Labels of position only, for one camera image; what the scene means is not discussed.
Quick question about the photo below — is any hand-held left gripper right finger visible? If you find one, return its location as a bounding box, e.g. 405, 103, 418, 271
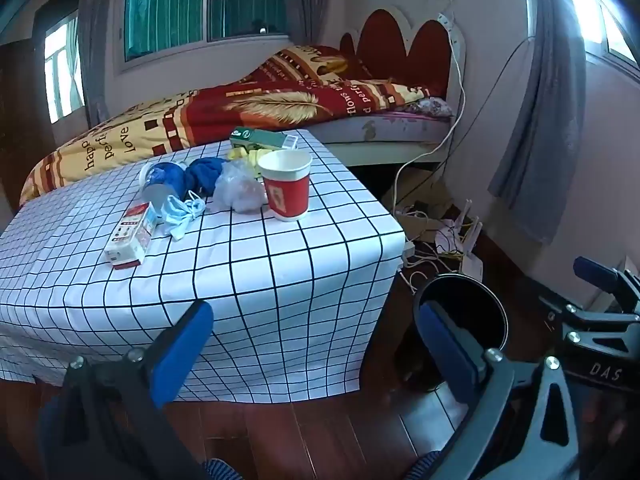
417, 300, 587, 480

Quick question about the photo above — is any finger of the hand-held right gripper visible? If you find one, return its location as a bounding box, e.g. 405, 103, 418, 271
573, 256, 640, 306
539, 294, 640, 333

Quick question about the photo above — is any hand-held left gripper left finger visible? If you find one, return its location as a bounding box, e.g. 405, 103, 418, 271
39, 300, 216, 480

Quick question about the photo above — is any black round trash bin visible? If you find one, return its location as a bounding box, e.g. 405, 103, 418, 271
397, 272, 509, 393

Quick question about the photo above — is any white and red small carton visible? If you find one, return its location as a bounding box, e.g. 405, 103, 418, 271
103, 201, 158, 270

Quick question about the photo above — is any light blue face mask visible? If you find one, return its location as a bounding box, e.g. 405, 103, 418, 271
159, 191, 207, 241

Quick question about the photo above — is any clear plastic bag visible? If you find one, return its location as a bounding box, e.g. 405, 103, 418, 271
207, 160, 268, 213

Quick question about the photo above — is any red paper cup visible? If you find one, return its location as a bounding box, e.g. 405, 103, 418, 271
257, 149, 313, 222

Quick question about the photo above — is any white router with antennas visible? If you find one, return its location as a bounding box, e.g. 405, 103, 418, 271
435, 200, 483, 281

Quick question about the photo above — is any white black checkered tablecloth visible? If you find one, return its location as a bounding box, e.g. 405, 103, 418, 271
0, 129, 406, 406

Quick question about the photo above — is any brown cardboard piece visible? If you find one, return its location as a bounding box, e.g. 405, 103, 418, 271
385, 180, 456, 241

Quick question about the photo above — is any blue patterned white cup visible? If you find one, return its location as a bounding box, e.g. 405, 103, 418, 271
139, 160, 190, 218

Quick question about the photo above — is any dark blue cloth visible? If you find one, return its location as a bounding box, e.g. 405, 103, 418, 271
185, 156, 228, 195

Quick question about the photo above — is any yellow wrapper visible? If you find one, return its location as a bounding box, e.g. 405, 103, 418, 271
227, 146, 273, 178

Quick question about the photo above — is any white bed base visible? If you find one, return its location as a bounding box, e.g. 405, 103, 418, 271
307, 111, 456, 166

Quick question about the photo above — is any green and white box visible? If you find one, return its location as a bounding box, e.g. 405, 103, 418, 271
230, 127, 300, 152

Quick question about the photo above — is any floral pillow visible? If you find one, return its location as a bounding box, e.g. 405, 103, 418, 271
400, 97, 453, 118

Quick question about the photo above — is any bed with red-yellow blanket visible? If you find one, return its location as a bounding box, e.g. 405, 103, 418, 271
20, 44, 453, 206

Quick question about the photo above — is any dark wooden wardrobe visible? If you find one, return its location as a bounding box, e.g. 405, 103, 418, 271
0, 42, 56, 211

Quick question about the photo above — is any small bright window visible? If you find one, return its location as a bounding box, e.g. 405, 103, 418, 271
42, 15, 86, 123

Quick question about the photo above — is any red and white headboard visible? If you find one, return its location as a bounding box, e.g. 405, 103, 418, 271
340, 7, 468, 98

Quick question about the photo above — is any large window with green curtain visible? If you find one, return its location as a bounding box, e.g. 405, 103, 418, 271
117, 0, 301, 68

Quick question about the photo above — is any thick white cable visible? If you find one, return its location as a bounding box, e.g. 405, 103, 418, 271
392, 10, 468, 211

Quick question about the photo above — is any bright window with white frame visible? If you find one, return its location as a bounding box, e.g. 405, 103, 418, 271
570, 0, 640, 66

